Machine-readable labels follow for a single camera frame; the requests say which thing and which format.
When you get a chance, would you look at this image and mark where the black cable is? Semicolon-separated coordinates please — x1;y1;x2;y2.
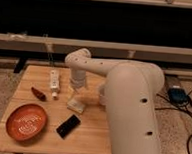
151;75;192;154

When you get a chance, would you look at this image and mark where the orange ridged bowl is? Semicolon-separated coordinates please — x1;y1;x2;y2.
5;103;47;142

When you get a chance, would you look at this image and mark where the blue power adapter box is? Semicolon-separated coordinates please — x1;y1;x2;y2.
167;87;187;104

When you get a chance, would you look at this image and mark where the dark red chili pepper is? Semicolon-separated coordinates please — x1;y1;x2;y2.
31;88;47;102

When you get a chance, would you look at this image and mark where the white tube bottle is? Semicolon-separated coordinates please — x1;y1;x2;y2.
50;69;60;99

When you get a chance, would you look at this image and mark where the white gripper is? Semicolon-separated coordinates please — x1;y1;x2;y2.
67;70;87;113

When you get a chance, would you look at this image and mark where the black rectangular block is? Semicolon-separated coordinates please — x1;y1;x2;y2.
56;115;81;138

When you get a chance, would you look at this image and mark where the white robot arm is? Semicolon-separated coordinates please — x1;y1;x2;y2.
65;48;165;154

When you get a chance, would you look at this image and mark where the wooden table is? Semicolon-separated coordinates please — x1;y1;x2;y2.
0;65;111;154

